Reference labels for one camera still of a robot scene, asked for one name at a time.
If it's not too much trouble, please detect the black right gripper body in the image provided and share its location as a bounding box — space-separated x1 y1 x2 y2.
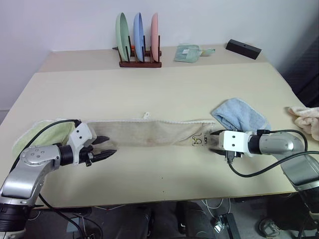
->
223 149 244 164

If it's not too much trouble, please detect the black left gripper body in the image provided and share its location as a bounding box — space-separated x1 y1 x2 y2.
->
79 135 100 167

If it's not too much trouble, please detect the long beige towel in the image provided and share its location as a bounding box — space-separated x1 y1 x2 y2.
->
86 112 218 150

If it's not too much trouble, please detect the light blue towel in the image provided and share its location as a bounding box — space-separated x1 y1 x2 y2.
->
211 97 272 133

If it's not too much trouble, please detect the light green towel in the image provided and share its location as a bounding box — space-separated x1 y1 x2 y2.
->
11 119 81 157

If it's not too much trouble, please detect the pale pink towel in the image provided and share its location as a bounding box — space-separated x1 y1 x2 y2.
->
285 106 319 141

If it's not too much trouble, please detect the black metal stand foot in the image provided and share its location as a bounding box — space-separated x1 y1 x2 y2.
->
211 212 242 239

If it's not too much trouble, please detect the dark rounded shape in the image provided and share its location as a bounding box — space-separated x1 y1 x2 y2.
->
175 201 217 239

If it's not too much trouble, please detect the grey sneaker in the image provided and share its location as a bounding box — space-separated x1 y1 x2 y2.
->
258 218 282 239

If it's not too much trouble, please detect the dark wooden plate rack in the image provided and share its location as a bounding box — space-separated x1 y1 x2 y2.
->
112 34 163 69

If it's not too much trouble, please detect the folded teal cloth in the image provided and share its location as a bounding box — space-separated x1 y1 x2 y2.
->
173 43 203 64

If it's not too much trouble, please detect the black rectangular box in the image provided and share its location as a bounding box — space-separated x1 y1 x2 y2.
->
225 38 263 61

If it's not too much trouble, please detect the green plate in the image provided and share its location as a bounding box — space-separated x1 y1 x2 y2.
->
115 12 131 62

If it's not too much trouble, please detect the dark textured chair back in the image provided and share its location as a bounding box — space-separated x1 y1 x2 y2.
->
281 0 319 108

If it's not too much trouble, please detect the blue plate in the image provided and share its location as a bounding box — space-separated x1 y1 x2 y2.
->
133 12 146 62

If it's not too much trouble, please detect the pink plate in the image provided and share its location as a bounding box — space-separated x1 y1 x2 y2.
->
150 12 160 63

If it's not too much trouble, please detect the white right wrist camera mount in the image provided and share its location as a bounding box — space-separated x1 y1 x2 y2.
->
219 130 250 153

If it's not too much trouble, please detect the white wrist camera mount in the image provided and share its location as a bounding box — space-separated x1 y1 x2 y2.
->
67 121 98 166
219 130 250 153

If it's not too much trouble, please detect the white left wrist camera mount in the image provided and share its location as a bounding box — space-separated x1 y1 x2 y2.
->
67 121 98 166

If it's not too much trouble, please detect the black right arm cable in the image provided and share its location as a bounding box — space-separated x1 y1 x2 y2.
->
228 128 319 178

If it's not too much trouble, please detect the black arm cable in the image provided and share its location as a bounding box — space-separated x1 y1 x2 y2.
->
11 119 82 175
228 128 319 178

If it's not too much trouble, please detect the white floor cable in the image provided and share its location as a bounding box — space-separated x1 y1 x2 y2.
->
203 198 231 218

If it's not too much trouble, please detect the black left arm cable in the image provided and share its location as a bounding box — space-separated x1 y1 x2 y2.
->
11 119 82 175

